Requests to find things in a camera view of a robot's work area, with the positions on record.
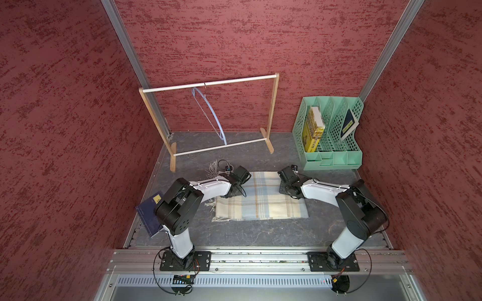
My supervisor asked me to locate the green plastic file organizer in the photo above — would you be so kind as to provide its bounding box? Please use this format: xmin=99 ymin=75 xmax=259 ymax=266
xmin=292 ymin=96 xmax=364 ymax=171

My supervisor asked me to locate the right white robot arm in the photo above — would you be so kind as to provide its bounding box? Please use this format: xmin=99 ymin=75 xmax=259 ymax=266
xmin=278 ymin=167 xmax=389 ymax=265

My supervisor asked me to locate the aluminium corner post left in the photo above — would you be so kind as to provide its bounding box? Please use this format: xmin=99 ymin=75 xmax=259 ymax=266
xmin=101 ymin=0 xmax=171 ymax=141

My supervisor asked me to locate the plaid beige blue scarf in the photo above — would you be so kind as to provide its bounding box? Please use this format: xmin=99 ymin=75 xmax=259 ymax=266
xmin=204 ymin=171 xmax=309 ymax=221

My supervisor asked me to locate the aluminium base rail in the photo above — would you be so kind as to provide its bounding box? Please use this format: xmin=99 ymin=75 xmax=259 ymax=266
xmin=95 ymin=247 xmax=425 ymax=300

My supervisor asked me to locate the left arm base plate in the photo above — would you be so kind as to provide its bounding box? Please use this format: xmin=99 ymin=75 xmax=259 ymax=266
xmin=156 ymin=251 xmax=212 ymax=273

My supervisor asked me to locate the dark blue yellow book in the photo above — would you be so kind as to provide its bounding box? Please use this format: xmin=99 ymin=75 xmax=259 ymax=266
xmin=340 ymin=109 xmax=359 ymax=140

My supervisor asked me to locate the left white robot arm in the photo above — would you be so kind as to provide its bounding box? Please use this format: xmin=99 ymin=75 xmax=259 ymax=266
xmin=154 ymin=166 xmax=251 ymax=260

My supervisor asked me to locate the aluminium corner post right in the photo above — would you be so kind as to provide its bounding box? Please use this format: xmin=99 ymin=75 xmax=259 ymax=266
xmin=359 ymin=0 xmax=425 ymax=102

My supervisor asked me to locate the aluminium corner post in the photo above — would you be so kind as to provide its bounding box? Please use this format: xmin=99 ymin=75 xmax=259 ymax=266
xmin=359 ymin=0 xmax=425 ymax=102
xmin=101 ymin=0 xmax=171 ymax=141

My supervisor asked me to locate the light blue clothes hanger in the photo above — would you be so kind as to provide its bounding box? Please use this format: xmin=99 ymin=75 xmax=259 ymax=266
xmin=192 ymin=87 xmax=227 ymax=145

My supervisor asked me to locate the wooden clothes rack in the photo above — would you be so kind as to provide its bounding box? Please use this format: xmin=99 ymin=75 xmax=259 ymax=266
xmin=138 ymin=73 xmax=280 ymax=173

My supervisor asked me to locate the dark blue notebook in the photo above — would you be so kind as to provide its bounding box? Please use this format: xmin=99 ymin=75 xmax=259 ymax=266
xmin=136 ymin=191 xmax=163 ymax=238

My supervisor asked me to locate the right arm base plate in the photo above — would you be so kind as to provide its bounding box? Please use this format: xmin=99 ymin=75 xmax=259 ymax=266
xmin=307 ymin=252 xmax=360 ymax=272

